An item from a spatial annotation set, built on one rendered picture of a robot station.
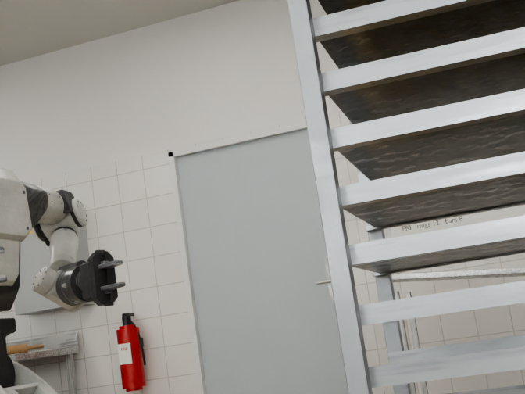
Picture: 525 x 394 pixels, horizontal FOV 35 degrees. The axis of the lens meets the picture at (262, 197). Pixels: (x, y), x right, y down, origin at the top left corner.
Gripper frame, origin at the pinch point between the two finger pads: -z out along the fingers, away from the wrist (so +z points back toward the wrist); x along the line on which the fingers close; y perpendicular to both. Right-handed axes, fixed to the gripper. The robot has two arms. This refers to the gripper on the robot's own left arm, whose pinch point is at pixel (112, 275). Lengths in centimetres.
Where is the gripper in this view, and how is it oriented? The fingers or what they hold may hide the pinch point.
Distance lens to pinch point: 184.9
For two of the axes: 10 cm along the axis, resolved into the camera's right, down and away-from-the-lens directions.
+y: 7.3, 0.1, 6.9
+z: -6.7, 2.2, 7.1
